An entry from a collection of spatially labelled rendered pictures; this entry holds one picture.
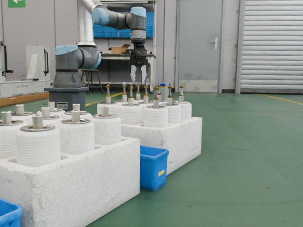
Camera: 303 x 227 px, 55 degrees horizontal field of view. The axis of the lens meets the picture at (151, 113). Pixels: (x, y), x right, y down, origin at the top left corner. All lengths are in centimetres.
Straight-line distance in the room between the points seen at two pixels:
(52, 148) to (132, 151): 28
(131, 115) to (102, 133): 33
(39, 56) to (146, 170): 414
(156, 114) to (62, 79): 67
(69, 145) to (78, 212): 16
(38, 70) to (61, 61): 333
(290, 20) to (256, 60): 102
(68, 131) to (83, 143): 5
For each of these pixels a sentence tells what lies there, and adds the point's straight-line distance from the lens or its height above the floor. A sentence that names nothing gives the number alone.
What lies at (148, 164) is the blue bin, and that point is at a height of 9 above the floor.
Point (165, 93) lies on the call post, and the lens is 155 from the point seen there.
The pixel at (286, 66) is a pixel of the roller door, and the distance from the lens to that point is 674.
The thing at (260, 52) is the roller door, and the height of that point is 87.
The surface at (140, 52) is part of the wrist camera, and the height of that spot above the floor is 48.
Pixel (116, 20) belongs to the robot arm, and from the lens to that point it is 147.
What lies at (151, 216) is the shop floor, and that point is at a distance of 83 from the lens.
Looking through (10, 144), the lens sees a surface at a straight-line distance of 78.
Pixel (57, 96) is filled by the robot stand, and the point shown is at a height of 26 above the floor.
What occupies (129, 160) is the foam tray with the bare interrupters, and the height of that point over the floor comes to 12.
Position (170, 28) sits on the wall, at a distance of 648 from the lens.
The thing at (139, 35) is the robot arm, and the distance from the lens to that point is 144.
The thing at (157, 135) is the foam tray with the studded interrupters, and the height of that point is 16.
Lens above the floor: 38
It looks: 8 degrees down
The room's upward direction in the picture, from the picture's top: 1 degrees clockwise
